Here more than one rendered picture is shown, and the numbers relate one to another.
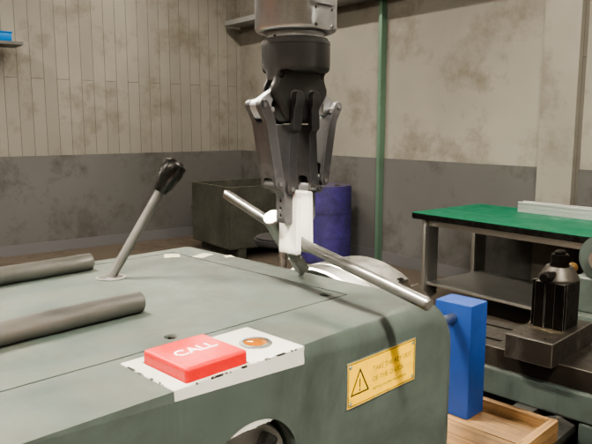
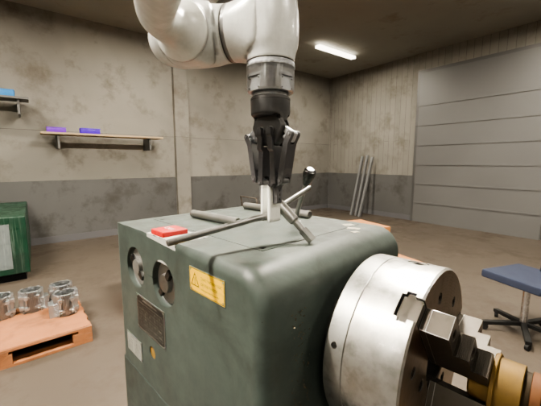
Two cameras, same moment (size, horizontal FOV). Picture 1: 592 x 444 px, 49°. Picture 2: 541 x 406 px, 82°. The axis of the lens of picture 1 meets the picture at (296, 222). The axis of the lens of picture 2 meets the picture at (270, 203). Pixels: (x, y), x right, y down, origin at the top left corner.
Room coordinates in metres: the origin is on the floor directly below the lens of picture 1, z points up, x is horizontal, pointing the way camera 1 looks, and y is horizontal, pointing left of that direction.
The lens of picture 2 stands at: (0.73, -0.60, 1.42)
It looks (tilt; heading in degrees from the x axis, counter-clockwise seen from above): 8 degrees down; 90
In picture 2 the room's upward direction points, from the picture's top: straight up
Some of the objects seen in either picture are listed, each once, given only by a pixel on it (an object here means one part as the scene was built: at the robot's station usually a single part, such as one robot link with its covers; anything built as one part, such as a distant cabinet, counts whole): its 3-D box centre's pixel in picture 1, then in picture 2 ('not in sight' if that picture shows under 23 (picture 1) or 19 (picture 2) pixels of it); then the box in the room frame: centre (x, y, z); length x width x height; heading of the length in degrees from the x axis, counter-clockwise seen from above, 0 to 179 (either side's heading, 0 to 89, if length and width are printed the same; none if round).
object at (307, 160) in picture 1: (305, 142); (276, 157); (0.74, -0.01, 1.43); 0.04 x 0.01 x 0.11; 45
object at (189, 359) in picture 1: (195, 360); (169, 232); (0.50, 0.08, 1.26); 0.06 x 0.06 x 0.02; 45
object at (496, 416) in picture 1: (429, 425); not in sight; (1.15, -0.25, 0.89); 0.36 x 0.30 x 0.04; 45
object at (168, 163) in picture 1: (170, 176); (307, 176); (0.82, 0.16, 1.38); 0.04 x 0.03 x 0.05; 135
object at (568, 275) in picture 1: (558, 272); not in sight; (1.34, -0.56, 1.14); 0.08 x 0.08 x 0.03
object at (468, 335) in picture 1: (459, 355); not in sight; (1.21, -0.32, 1.00); 0.08 x 0.06 x 0.23; 45
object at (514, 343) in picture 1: (549, 338); not in sight; (1.32, -0.54, 1.00); 0.20 x 0.10 x 0.05; 135
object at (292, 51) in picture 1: (295, 80); (270, 121); (0.73, 0.00, 1.49); 0.08 x 0.07 x 0.09; 135
